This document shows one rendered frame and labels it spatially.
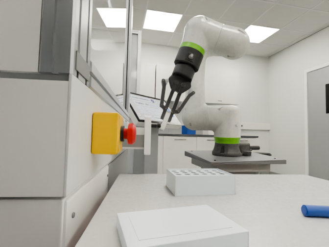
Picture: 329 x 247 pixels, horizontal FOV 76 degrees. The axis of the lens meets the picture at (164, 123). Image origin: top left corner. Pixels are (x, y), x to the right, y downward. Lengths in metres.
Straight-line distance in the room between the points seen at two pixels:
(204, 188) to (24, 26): 0.38
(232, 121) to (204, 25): 0.47
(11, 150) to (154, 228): 0.18
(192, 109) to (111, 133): 0.74
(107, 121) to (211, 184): 0.23
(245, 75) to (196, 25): 4.61
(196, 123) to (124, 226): 0.85
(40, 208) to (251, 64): 5.40
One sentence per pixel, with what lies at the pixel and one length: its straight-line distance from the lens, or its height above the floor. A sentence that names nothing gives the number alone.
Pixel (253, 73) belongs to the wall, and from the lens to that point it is 5.49.
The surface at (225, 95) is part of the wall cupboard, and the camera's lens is 4.59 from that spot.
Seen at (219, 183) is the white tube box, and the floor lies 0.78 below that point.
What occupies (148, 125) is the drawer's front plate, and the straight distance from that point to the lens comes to 0.58.
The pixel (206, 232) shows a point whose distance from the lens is 0.25.
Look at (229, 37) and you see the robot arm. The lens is 0.79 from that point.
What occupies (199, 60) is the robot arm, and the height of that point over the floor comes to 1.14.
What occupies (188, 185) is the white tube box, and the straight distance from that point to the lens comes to 0.42.
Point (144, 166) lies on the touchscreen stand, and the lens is 1.63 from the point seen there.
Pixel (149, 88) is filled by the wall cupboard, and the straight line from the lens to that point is 4.10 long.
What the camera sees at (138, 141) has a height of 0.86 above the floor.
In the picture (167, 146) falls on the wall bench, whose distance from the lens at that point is 3.72.
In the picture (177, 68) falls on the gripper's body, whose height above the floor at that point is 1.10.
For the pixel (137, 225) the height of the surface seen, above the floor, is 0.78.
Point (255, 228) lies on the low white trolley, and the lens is 0.31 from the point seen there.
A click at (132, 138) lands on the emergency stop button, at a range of 0.38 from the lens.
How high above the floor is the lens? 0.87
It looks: 3 degrees up
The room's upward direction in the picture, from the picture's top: 1 degrees clockwise
